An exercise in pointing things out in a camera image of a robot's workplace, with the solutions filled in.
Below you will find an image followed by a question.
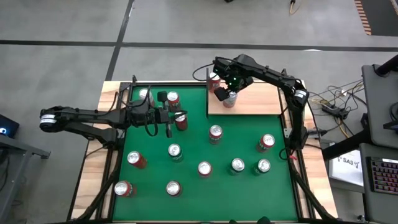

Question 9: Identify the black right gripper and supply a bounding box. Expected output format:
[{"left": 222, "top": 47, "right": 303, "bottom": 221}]
[{"left": 214, "top": 70, "right": 254, "bottom": 102}]

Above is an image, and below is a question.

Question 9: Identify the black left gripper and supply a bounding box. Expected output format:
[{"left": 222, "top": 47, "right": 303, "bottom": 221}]
[{"left": 148, "top": 90, "right": 188, "bottom": 138}]

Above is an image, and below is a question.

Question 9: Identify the red Fanta can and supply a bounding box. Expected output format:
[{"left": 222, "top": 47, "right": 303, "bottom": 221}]
[
  {"left": 207, "top": 72, "right": 221, "bottom": 93},
  {"left": 166, "top": 91, "right": 182, "bottom": 113},
  {"left": 256, "top": 133, "right": 276, "bottom": 154},
  {"left": 208, "top": 124, "right": 224, "bottom": 146}
]

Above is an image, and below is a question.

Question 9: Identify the white raspberry seltzer can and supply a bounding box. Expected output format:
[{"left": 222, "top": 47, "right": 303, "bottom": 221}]
[{"left": 222, "top": 91, "right": 239, "bottom": 109}]

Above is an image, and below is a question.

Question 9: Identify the green soda can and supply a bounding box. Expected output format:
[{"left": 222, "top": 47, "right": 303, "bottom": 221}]
[
  {"left": 229, "top": 157, "right": 246, "bottom": 176},
  {"left": 252, "top": 158, "right": 271, "bottom": 177},
  {"left": 167, "top": 143, "right": 183, "bottom": 163}
]

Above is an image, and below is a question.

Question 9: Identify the silver and red can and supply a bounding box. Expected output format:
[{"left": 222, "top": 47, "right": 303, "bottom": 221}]
[{"left": 138, "top": 88, "right": 155, "bottom": 105}]

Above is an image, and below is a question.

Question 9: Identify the green table mat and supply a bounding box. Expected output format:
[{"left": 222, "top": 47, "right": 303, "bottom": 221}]
[{"left": 112, "top": 85, "right": 299, "bottom": 222}]

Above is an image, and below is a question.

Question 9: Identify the black power strip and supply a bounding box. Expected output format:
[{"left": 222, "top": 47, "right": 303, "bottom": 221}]
[{"left": 322, "top": 103, "right": 349, "bottom": 119}]

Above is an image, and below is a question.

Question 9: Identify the black support beam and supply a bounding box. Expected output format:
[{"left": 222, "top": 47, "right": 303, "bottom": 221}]
[{"left": 322, "top": 129, "right": 373, "bottom": 161}]

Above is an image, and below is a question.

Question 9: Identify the white SA3 sign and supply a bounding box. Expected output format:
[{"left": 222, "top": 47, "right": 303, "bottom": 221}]
[{"left": 328, "top": 148, "right": 365, "bottom": 188}]

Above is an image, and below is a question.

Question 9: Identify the grey side table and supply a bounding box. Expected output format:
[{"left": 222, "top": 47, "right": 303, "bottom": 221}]
[{"left": 0, "top": 133, "right": 52, "bottom": 220}]

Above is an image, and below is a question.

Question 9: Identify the black monitor pole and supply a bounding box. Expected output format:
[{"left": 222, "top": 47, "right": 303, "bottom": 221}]
[{"left": 374, "top": 54, "right": 398, "bottom": 77}]

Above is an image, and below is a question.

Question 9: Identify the black mat with orange stripes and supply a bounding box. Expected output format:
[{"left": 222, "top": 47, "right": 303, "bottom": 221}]
[{"left": 353, "top": 0, "right": 398, "bottom": 37}]

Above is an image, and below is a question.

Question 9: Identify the black desk accessory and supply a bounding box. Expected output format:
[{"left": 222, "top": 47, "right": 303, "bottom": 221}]
[{"left": 382, "top": 101, "right": 398, "bottom": 131}]

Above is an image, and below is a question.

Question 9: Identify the black device with blue light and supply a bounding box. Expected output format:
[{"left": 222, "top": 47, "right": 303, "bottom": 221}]
[{"left": 0, "top": 114, "right": 21, "bottom": 140}]

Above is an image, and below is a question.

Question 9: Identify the backlit black keyboard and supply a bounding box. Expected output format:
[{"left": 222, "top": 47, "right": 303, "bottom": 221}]
[{"left": 366, "top": 156, "right": 398, "bottom": 196}]

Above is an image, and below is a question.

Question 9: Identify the grey keyboard desk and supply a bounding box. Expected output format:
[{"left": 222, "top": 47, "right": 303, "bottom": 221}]
[{"left": 359, "top": 142, "right": 398, "bottom": 224}]

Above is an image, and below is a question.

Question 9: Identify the wooden shelf with black frame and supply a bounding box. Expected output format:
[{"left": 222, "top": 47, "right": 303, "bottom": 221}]
[{"left": 205, "top": 67, "right": 295, "bottom": 118}]

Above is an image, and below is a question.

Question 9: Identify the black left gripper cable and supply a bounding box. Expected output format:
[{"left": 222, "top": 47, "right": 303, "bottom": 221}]
[{"left": 144, "top": 123, "right": 160, "bottom": 138}]

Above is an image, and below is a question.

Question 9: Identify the black metal rig frame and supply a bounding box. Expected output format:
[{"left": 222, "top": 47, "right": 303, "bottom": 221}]
[{"left": 67, "top": 74, "right": 340, "bottom": 224}]

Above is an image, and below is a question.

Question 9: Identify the yellow cable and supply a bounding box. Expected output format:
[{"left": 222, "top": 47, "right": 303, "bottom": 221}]
[{"left": 289, "top": 0, "right": 304, "bottom": 16}]

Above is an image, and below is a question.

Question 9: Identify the tangled cable bundle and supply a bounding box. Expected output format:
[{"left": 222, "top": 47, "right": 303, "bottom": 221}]
[{"left": 306, "top": 79, "right": 366, "bottom": 139}]

